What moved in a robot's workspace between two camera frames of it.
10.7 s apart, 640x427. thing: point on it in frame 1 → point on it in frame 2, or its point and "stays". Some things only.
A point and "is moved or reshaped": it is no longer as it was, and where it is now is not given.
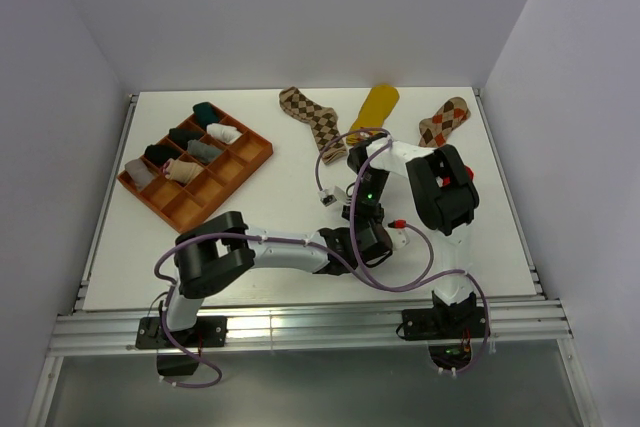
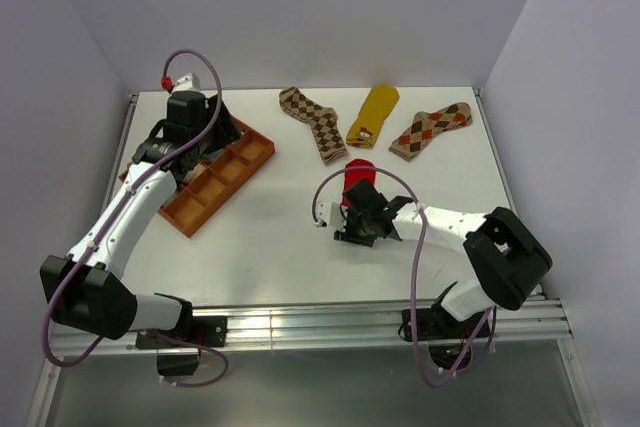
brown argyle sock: [324, 121] stays
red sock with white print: [470, 172] is moved or reshaped
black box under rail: [176, 365] stays
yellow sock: [379, 102] stays
